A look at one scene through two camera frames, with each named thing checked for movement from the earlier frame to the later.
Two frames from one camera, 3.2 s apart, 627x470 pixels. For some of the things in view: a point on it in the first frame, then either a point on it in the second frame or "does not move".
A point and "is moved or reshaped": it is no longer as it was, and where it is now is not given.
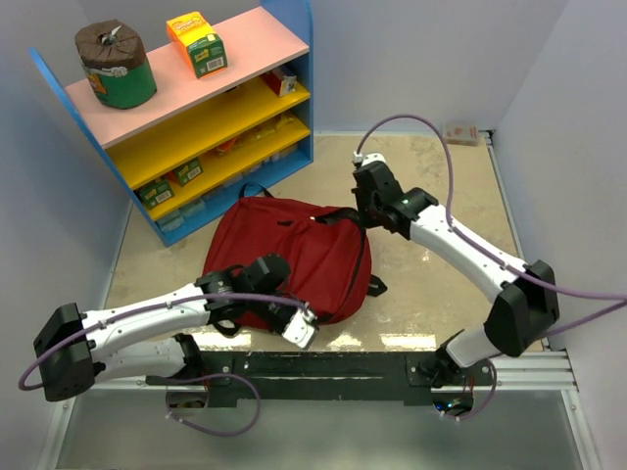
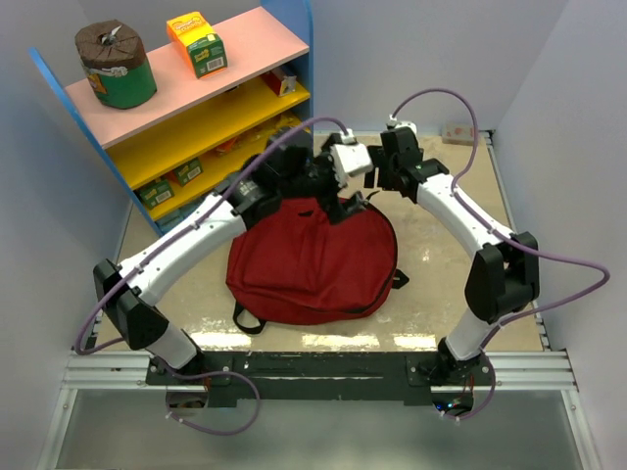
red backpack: [324, 248] is moved or reshaped
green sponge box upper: [189, 171] does not move
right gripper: [366, 221] to [379, 162]
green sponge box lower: [156, 194] does not move
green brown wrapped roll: [114, 60] does not move
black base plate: [321, 378] does not move
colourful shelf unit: [202, 142] does not move
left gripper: [273, 328] to [332, 205]
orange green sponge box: [202, 46] does not move
